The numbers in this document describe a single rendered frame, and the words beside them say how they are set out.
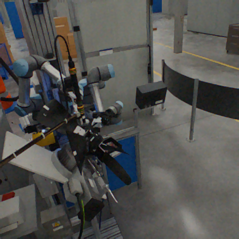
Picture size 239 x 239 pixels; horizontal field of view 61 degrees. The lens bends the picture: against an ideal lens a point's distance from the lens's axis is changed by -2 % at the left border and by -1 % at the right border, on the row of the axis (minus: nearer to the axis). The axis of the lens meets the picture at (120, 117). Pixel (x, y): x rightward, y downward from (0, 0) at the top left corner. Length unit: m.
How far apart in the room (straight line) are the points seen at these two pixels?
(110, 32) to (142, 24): 0.52
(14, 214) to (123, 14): 2.71
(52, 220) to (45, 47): 1.44
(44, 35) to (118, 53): 1.44
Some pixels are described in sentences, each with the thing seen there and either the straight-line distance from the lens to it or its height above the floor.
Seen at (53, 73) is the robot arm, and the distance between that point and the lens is 1.67.
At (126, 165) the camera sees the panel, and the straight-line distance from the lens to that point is 2.22.
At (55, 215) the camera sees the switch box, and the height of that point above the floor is 0.84.
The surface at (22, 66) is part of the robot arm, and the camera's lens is 1.63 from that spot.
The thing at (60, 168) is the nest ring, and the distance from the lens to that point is 1.27.
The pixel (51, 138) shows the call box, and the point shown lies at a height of 1.03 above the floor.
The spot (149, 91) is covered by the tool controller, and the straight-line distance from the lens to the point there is 1.80.
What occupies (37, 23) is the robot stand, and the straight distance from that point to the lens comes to 2.05.
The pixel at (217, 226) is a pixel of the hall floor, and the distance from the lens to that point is 2.38.
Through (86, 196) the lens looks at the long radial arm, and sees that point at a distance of 1.09.
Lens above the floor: 1.95
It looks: 30 degrees down
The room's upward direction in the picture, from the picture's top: 6 degrees counter-clockwise
